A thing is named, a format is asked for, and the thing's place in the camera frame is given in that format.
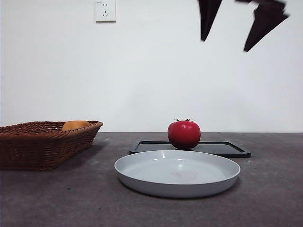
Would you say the grey round plate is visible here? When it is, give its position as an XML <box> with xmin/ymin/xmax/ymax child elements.
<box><xmin>114</xmin><ymin>149</ymin><xmax>241</xmax><ymax>199</ymax></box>

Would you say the orange fruit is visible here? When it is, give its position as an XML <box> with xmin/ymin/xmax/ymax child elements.
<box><xmin>62</xmin><ymin>120</ymin><xmax>91</xmax><ymax>132</ymax></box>

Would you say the black rectangular tray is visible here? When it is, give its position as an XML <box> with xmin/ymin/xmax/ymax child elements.
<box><xmin>129</xmin><ymin>140</ymin><xmax>251</xmax><ymax>158</ymax></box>

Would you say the red tomato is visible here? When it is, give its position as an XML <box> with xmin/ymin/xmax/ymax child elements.
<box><xmin>167</xmin><ymin>117</ymin><xmax>201</xmax><ymax>149</ymax></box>

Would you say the white wall socket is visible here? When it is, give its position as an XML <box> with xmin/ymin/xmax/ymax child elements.
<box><xmin>95</xmin><ymin>0</ymin><xmax>117</xmax><ymax>24</ymax></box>

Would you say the brown wicker basket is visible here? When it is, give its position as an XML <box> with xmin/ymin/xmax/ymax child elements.
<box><xmin>0</xmin><ymin>120</ymin><xmax>104</xmax><ymax>171</ymax></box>

